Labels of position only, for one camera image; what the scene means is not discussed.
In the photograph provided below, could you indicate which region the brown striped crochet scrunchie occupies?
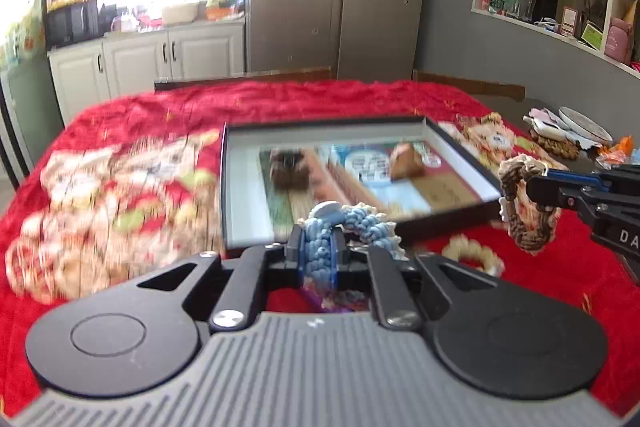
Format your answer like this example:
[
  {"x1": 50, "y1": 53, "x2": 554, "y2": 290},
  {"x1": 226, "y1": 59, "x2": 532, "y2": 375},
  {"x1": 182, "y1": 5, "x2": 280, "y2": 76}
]
[{"x1": 498, "y1": 154, "x2": 561, "y2": 255}]

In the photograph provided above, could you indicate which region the blue crochet scrunchie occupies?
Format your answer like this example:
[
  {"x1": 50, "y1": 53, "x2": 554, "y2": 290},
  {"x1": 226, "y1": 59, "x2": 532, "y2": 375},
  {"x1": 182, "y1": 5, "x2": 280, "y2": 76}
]
[{"x1": 297, "y1": 202, "x2": 408, "y2": 293}]

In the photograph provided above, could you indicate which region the brown fuzzy bow hair clip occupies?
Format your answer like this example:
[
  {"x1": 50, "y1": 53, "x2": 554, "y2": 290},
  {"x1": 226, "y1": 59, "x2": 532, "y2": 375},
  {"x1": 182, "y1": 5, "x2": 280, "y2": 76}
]
[{"x1": 269, "y1": 150, "x2": 310, "y2": 191}]

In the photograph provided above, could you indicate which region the cream crochet scrunchie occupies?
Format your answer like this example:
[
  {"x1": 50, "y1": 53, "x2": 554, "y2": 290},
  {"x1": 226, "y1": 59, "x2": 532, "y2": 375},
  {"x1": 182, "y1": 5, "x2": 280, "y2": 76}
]
[{"x1": 442, "y1": 234, "x2": 504, "y2": 277}]

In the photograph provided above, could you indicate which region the woven brown coaster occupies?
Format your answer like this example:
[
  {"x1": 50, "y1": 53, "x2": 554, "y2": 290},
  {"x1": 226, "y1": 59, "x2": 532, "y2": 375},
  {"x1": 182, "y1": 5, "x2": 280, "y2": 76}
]
[{"x1": 529, "y1": 129, "x2": 580, "y2": 160}]

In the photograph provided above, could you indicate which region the white plate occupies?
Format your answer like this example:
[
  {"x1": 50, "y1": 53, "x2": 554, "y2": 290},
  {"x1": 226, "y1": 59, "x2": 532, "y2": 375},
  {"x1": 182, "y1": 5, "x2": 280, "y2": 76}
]
[{"x1": 559, "y1": 106, "x2": 613, "y2": 145}]

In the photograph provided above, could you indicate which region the black shallow box tray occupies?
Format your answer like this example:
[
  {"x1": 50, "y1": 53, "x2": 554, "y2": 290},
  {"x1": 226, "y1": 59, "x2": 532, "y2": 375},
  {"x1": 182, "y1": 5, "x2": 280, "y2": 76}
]
[{"x1": 220, "y1": 117, "x2": 499, "y2": 256}]

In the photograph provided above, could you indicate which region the wooden chair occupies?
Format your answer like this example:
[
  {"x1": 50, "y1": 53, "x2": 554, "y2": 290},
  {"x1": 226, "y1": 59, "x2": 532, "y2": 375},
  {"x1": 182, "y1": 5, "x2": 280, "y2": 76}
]
[
  {"x1": 411, "y1": 69, "x2": 526, "y2": 102},
  {"x1": 154, "y1": 66, "x2": 335, "y2": 93}
]

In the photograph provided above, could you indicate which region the brown paper pyramid packet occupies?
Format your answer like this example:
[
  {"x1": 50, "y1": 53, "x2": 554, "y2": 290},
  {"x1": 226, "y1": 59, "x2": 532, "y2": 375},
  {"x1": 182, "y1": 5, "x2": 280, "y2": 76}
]
[{"x1": 390, "y1": 142, "x2": 425, "y2": 182}]

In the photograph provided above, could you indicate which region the red teddy bear blanket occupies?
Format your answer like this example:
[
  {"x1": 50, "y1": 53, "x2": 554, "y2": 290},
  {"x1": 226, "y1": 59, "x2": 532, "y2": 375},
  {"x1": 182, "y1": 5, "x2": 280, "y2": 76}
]
[{"x1": 1, "y1": 80, "x2": 639, "y2": 416}]

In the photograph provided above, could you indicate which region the white plastic tub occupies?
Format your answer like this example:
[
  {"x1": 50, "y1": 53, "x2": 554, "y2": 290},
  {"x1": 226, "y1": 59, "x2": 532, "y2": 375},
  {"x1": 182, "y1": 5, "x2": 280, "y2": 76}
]
[{"x1": 162, "y1": 2, "x2": 200, "y2": 26}]

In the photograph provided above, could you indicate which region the white kitchen cabinet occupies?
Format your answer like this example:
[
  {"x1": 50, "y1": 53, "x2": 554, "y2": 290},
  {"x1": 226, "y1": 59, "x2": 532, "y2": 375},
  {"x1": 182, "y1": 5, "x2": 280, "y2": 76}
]
[{"x1": 49, "y1": 16, "x2": 245, "y2": 124}]

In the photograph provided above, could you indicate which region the black microwave oven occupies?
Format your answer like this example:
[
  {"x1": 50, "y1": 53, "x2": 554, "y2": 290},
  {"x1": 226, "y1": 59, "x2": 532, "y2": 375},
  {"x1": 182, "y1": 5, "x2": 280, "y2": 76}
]
[{"x1": 44, "y1": 0, "x2": 103, "y2": 49}]

